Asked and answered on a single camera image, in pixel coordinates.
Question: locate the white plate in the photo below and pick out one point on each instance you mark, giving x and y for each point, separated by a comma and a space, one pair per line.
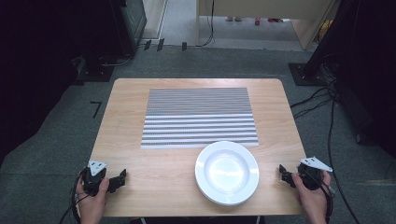
227, 172

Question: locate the grey striped placemat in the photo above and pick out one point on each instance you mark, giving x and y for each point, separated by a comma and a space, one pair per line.
199, 119

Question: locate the black stand base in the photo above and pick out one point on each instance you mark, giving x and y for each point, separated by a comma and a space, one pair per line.
303, 74
95, 74

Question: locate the light wooden desk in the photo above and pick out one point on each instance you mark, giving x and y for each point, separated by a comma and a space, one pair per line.
264, 7

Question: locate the person's left hand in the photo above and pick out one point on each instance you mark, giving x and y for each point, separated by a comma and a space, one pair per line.
91, 207

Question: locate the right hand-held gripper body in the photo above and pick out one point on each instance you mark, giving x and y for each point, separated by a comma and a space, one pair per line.
309, 175

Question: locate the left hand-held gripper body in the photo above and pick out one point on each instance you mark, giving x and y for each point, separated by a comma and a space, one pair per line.
93, 179

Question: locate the dark glass cabinet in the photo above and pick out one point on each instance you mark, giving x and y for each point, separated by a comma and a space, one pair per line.
134, 18

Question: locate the person's right hand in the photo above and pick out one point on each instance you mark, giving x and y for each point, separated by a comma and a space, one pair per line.
313, 202

